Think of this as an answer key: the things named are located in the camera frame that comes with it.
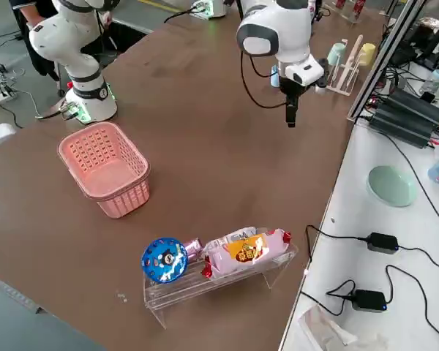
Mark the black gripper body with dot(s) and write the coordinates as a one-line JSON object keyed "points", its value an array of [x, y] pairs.
{"points": [[290, 93]]}

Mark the pale green cup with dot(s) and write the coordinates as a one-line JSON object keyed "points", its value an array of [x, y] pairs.
{"points": [[336, 54]]}

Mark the pale green bowl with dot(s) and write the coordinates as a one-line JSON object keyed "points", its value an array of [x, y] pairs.
{"points": [[391, 186]]}

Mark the aluminium frame post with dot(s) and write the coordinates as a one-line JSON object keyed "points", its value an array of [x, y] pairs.
{"points": [[388, 55]]}

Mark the blue ceramic cup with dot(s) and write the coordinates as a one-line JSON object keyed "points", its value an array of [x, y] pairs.
{"points": [[274, 78]]}

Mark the red cola bottle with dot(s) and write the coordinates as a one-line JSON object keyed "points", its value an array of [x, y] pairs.
{"points": [[340, 3], [358, 5]]}

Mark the pale yellow cup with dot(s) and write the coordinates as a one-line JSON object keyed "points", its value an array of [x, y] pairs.
{"points": [[367, 55]]}

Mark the clear water bottle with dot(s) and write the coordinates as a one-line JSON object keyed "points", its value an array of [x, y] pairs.
{"points": [[433, 82]]}

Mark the large pink snack packet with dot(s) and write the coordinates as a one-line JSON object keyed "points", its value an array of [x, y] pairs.
{"points": [[241, 256]]}

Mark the person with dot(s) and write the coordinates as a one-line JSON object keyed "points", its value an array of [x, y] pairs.
{"points": [[22, 9]]}

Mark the black power adapter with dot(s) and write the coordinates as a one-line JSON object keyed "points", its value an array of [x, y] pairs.
{"points": [[382, 243], [369, 300]]}

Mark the black power supply unit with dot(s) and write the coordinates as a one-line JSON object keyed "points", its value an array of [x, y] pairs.
{"points": [[398, 128], [413, 106]]}

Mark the pink plastic basket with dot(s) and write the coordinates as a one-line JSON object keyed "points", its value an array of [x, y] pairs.
{"points": [[106, 172]]}

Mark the clear plastic bag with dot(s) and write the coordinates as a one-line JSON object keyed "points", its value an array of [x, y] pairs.
{"points": [[325, 329]]}

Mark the blue snack tube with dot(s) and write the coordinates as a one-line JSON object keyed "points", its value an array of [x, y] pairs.
{"points": [[164, 261]]}

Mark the clear acrylic snack shelf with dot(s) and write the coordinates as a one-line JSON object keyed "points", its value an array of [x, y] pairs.
{"points": [[219, 292]]}

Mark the clear acrylic bottle shelf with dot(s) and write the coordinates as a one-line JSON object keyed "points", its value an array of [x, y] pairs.
{"points": [[345, 11]]}

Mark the small pink snack packet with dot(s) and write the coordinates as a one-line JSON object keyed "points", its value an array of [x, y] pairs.
{"points": [[194, 248]]}

